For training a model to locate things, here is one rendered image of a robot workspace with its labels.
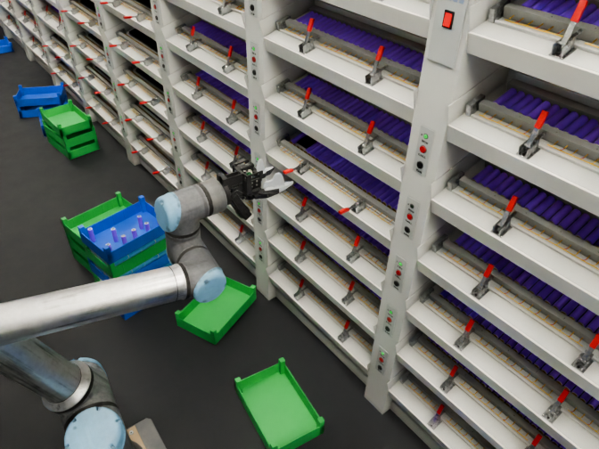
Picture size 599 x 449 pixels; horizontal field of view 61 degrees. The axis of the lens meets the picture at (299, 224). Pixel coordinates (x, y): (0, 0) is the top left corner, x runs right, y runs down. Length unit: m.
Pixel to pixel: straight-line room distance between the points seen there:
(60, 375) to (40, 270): 1.19
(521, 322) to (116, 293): 0.93
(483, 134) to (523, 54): 0.19
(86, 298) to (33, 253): 1.61
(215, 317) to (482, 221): 1.33
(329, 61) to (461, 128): 0.45
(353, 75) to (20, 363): 1.10
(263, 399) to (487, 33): 1.44
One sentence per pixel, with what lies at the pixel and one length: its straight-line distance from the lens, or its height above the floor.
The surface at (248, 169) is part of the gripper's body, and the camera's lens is 1.39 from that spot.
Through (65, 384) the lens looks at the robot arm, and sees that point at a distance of 1.57.
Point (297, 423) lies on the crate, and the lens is 1.93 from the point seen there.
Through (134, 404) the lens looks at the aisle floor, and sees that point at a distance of 2.05.
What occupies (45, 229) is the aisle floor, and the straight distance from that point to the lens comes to 2.92.
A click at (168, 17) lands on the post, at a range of 2.28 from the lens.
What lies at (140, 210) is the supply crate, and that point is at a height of 0.33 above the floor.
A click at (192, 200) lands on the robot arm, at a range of 1.28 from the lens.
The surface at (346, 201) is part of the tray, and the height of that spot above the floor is 0.76.
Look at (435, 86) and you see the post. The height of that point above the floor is 1.23.
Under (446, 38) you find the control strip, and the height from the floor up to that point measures 1.33.
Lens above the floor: 1.67
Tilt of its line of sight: 38 degrees down
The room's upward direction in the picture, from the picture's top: 2 degrees clockwise
